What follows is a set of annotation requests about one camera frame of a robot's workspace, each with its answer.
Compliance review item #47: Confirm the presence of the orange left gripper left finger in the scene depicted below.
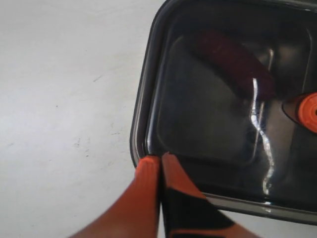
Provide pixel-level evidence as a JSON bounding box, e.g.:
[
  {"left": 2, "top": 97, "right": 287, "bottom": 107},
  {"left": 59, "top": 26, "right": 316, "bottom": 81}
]
[{"left": 72, "top": 156, "right": 160, "bottom": 238}]

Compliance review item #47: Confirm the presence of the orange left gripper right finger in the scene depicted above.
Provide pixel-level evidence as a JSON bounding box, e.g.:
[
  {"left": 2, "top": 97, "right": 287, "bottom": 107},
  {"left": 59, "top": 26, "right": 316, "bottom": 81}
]
[{"left": 162, "top": 153, "right": 253, "bottom": 238}]

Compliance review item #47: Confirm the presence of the dark transparent lunch box lid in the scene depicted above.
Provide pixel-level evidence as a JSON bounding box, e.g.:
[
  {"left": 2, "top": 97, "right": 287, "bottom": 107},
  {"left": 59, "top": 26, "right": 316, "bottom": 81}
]
[{"left": 130, "top": 0, "right": 317, "bottom": 224}]

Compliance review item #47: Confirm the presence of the red sausage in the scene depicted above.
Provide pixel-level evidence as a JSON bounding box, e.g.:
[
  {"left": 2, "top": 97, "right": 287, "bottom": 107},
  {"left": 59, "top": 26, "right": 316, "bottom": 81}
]
[{"left": 192, "top": 30, "right": 275, "bottom": 100}]

